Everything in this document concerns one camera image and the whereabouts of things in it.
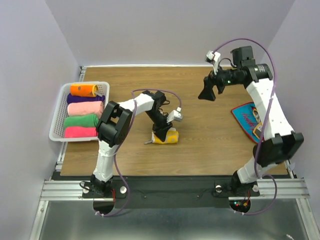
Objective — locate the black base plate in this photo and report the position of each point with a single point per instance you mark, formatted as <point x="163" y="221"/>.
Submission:
<point x="167" y="192"/>

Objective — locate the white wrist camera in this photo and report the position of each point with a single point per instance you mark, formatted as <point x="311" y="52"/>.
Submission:
<point x="214" y="57"/>
<point x="175" y="115"/>

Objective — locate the white plastic basket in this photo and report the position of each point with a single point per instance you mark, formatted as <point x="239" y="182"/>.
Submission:
<point x="57" y="130"/>

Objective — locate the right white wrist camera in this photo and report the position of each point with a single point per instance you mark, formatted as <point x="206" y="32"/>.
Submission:
<point x="214" y="57"/>

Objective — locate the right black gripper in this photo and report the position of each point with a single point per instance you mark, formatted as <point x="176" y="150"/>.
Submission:
<point x="207" y="93"/>

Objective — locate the hot pink rolled towel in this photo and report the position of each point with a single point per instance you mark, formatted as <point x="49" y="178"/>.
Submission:
<point x="80" y="132"/>

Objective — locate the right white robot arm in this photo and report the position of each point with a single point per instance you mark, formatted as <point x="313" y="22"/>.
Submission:
<point x="278" y="140"/>

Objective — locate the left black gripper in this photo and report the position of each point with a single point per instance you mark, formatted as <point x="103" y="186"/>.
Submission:
<point x="160" y="130"/>

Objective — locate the orange rolled towel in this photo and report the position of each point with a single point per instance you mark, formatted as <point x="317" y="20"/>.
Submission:
<point x="84" y="90"/>

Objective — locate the aluminium frame rail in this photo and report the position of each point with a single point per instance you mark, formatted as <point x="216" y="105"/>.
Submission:
<point x="61" y="190"/>

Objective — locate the yellow patterned towel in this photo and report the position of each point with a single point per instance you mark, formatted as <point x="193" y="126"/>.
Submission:
<point x="172" y="137"/>

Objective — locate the purple rolled towel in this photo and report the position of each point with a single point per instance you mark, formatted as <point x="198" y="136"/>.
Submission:
<point x="79" y="99"/>

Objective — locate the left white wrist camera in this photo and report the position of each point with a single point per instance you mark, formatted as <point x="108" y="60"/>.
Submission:
<point x="175" y="115"/>

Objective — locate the teal red-trimmed towel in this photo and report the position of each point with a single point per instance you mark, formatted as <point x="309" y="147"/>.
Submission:
<point x="249" y="120"/>

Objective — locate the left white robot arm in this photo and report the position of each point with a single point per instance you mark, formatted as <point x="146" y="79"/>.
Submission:
<point x="114" y="126"/>

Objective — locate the green rolled towel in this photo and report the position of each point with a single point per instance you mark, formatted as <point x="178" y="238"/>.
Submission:
<point x="86" y="121"/>

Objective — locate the light pink rolled towel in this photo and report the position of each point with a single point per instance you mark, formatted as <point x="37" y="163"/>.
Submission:
<point x="85" y="108"/>

